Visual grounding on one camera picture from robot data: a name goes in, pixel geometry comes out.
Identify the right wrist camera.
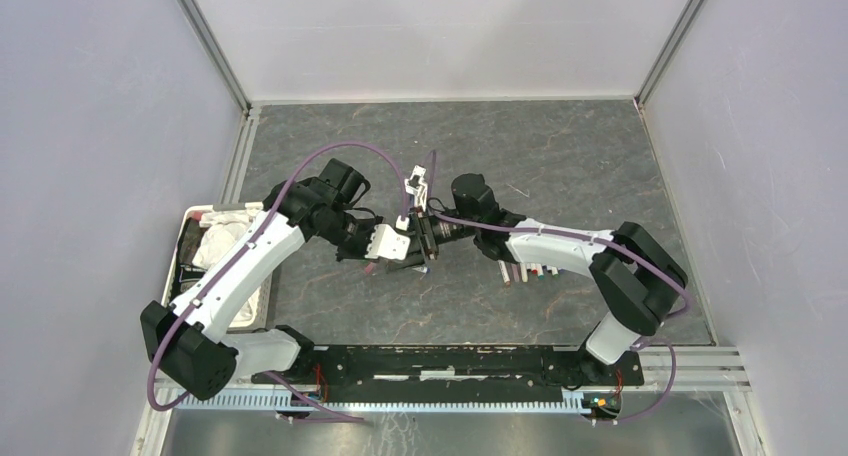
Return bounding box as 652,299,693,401
404,165,429,212

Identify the white cloth in basket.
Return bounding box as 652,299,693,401
192,211,253,270

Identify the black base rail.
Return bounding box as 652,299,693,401
282,344,645,403

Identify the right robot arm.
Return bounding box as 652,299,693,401
375,166,693,384

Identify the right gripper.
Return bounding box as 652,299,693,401
386,206,479,274

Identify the white plastic basket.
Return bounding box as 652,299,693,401
161,203,277,331

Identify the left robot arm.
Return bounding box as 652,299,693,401
140,159,382,400

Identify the brown capped white marker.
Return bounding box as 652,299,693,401
498,261,512,287

